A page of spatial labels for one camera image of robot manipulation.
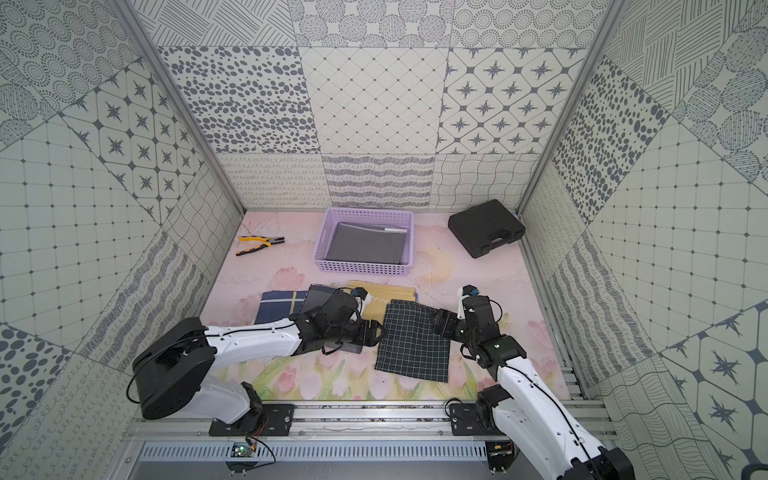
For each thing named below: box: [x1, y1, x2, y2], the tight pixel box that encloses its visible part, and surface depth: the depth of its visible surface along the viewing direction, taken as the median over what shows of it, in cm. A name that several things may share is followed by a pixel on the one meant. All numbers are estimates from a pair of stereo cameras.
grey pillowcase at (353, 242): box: [326, 223, 408, 265], surface depth 113 cm
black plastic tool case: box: [448, 199, 526, 259], surface depth 113 cm
